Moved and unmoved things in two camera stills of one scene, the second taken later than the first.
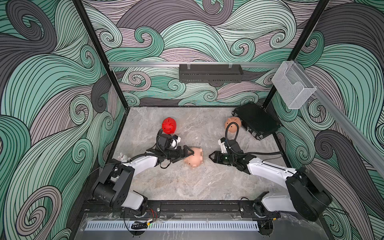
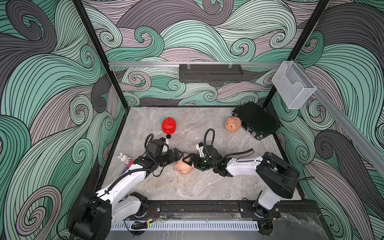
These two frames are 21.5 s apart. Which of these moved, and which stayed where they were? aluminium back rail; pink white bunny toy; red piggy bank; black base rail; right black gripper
Moved: right black gripper
Stayed: red piggy bank; black base rail; pink white bunny toy; aluminium back rail
